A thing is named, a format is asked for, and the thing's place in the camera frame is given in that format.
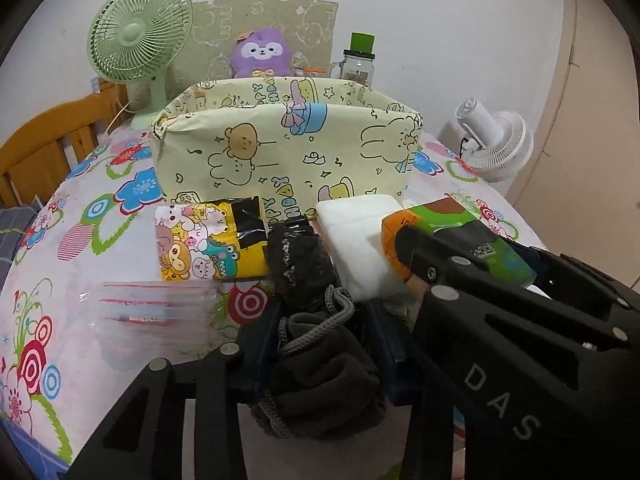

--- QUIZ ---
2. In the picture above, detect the green orange tissue pack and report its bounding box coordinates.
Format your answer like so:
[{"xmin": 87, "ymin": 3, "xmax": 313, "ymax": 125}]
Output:
[{"xmin": 381, "ymin": 197, "xmax": 536, "ymax": 286}]

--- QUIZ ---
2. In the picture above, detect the clear zip bags stack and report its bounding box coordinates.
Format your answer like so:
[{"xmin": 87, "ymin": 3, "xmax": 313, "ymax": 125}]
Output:
[{"xmin": 79, "ymin": 281, "xmax": 238, "ymax": 372}]

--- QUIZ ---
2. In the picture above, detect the black drawstring pouch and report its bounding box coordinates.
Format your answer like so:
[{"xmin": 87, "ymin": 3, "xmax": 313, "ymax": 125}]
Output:
[{"xmin": 252, "ymin": 217, "xmax": 386, "ymax": 441}]

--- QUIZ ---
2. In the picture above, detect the white tissue pack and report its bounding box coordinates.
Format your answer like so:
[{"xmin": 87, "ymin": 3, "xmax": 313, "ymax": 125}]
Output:
[{"xmin": 316, "ymin": 194, "xmax": 411, "ymax": 302}]

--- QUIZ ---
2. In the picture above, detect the white clip fan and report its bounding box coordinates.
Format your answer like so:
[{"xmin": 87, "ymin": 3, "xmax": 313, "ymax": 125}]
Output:
[{"xmin": 454, "ymin": 99, "xmax": 534, "ymax": 183}]

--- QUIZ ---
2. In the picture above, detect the floral tablecloth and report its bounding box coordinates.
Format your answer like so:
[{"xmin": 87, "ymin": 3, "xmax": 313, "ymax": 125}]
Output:
[{"xmin": 1, "ymin": 127, "xmax": 544, "ymax": 479}]

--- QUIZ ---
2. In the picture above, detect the yellow cartoon fabric storage box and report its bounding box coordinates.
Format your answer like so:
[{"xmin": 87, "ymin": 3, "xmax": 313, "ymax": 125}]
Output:
[{"xmin": 151, "ymin": 76, "xmax": 423, "ymax": 222}]

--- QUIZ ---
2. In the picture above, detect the yellow cartoon tissue pack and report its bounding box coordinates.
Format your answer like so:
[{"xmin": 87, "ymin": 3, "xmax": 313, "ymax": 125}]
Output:
[{"xmin": 154, "ymin": 196, "xmax": 269, "ymax": 282}]

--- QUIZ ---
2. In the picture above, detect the glass mug with green lid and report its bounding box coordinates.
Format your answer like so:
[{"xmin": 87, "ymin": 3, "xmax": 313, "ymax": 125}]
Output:
[{"xmin": 326, "ymin": 32, "xmax": 375, "ymax": 88}]

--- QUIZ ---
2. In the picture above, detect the toothpick jar with orange lid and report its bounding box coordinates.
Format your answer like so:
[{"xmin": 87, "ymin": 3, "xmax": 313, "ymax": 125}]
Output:
[{"xmin": 293, "ymin": 66, "xmax": 326, "ymax": 77}]

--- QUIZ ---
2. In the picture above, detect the grey plaid bedding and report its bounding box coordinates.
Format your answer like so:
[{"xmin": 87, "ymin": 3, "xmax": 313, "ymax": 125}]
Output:
[{"xmin": 0, "ymin": 205, "xmax": 37, "ymax": 287}]

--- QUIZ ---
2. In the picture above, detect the cartoon patterned cardboard sheet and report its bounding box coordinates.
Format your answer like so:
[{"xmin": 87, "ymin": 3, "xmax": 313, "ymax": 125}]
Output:
[{"xmin": 166, "ymin": 0, "xmax": 338, "ymax": 99}]

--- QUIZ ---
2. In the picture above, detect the purple plush toy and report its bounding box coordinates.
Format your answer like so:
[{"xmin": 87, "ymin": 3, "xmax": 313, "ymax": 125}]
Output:
[{"xmin": 229, "ymin": 28, "xmax": 294, "ymax": 78}]

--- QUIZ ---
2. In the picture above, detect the wooden chair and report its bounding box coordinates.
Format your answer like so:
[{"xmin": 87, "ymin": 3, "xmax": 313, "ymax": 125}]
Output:
[{"xmin": 0, "ymin": 78, "xmax": 130, "ymax": 207}]

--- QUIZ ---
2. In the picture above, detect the green desk fan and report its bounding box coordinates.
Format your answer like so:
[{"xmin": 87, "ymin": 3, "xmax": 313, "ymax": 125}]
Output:
[{"xmin": 87, "ymin": 0, "xmax": 193, "ymax": 129}]

